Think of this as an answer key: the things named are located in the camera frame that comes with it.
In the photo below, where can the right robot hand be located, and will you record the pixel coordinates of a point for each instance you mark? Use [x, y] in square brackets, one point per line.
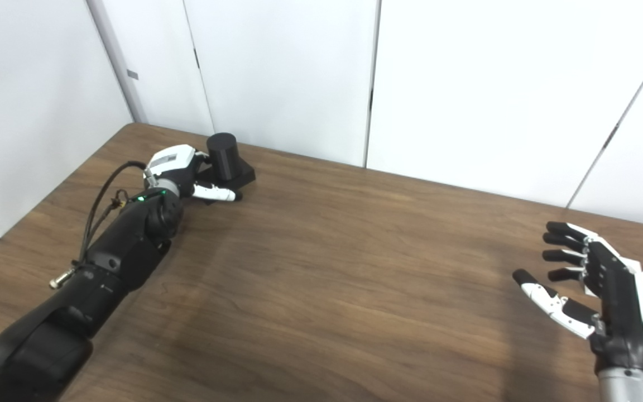
[617, 301]

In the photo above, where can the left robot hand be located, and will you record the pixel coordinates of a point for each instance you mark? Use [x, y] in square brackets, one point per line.
[171, 159]

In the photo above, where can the black peg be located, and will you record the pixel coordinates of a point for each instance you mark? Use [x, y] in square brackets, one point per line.
[224, 156]

